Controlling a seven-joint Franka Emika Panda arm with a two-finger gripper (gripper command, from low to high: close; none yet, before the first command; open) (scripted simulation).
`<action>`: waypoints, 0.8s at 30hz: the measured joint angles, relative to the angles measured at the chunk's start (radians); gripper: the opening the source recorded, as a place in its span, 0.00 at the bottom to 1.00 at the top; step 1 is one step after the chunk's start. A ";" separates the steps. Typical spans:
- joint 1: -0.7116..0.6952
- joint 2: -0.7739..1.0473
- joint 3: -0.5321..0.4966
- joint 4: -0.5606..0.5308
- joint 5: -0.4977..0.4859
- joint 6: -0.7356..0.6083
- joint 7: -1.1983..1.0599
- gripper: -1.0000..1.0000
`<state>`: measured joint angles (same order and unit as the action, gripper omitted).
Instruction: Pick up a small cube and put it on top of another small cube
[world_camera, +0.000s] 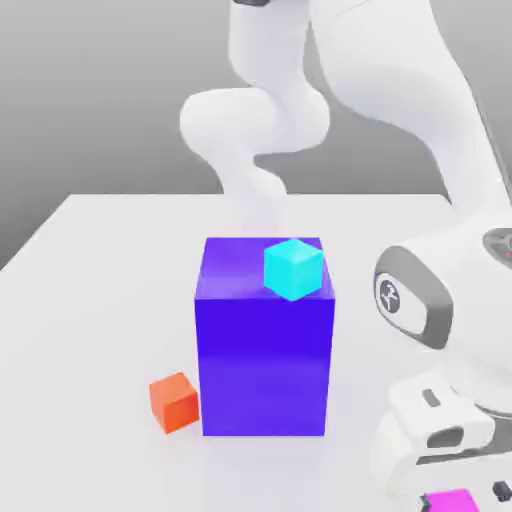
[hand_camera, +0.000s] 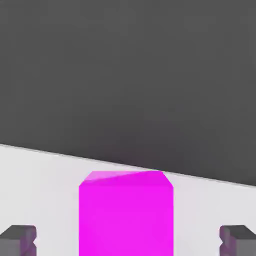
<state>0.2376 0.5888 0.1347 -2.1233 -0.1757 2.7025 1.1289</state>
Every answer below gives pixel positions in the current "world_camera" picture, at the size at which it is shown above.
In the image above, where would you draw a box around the large purple box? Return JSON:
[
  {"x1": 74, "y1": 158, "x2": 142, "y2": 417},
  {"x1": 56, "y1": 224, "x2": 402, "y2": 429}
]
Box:
[{"x1": 194, "y1": 236, "x2": 336, "y2": 438}]

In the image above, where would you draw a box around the small orange cube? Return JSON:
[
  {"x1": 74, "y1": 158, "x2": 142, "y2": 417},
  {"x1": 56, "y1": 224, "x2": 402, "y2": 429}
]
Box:
[{"x1": 148, "y1": 371, "x2": 201, "y2": 436}]

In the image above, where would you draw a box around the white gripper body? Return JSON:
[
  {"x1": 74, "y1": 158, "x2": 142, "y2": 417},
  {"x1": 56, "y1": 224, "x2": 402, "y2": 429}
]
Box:
[{"x1": 374, "y1": 411, "x2": 512, "y2": 512}]

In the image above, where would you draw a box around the small magenta cube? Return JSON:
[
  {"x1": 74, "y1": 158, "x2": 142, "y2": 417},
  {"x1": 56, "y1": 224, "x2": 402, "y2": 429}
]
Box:
[{"x1": 425, "y1": 488, "x2": 482, "y2": 512}]

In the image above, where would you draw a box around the small cyan cube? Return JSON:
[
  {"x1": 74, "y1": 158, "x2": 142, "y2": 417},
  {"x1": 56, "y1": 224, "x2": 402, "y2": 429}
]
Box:
[{"x1": 263, "y1": 238, "x2": 324, "y2": 303}]

